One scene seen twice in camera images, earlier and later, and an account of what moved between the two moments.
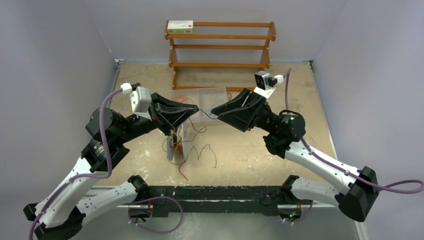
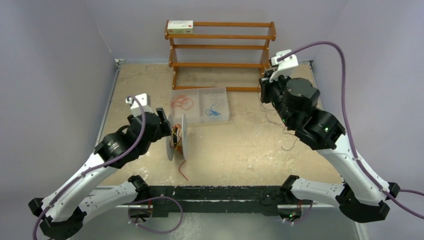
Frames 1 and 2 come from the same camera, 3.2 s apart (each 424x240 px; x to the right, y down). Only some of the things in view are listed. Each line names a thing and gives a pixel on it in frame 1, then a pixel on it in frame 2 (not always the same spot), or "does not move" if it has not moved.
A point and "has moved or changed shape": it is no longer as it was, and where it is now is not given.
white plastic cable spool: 178,141 does not move
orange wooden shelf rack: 266,64 does not move
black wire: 194,146 has moved or changed shape
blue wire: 210,110 does not move
